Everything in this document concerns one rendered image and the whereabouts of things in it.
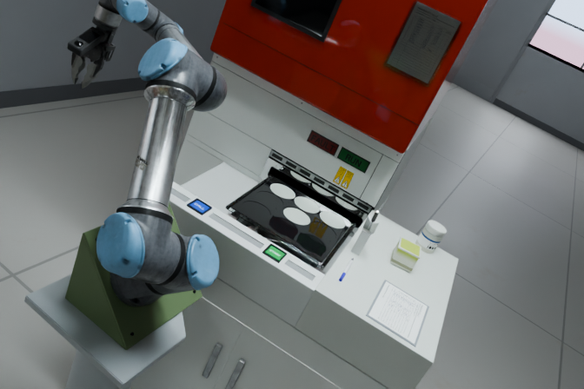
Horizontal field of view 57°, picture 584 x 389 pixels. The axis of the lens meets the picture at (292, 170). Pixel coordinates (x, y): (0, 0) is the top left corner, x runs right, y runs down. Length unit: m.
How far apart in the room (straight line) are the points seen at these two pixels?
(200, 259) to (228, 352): 0.59
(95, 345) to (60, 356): 1.05
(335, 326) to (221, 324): 0.36
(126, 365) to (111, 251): 0.31
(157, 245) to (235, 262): 0.47
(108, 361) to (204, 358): 0.52
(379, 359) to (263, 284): 0.37
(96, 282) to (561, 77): 10.10
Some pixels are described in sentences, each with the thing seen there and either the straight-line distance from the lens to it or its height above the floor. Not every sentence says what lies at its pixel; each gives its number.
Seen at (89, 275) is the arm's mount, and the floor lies 0.93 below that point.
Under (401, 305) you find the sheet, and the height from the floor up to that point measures 0.97.
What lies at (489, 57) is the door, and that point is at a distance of 10.93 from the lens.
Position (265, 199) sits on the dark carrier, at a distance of 1.89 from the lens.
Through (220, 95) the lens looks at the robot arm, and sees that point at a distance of 1.31.
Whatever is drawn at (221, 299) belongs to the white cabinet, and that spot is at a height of 0.76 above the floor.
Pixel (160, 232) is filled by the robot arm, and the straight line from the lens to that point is 1.11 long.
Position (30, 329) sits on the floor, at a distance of 2.46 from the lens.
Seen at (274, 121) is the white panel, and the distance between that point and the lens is 2.05.
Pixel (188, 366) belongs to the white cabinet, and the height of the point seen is 0.46.
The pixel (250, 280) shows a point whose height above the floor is 0.88.
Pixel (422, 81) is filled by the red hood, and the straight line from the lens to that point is 1.81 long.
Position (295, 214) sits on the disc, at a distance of 1.87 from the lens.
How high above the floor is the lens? 1.80
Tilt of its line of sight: 25 degrees down
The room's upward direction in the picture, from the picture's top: 24 degrees clockwise
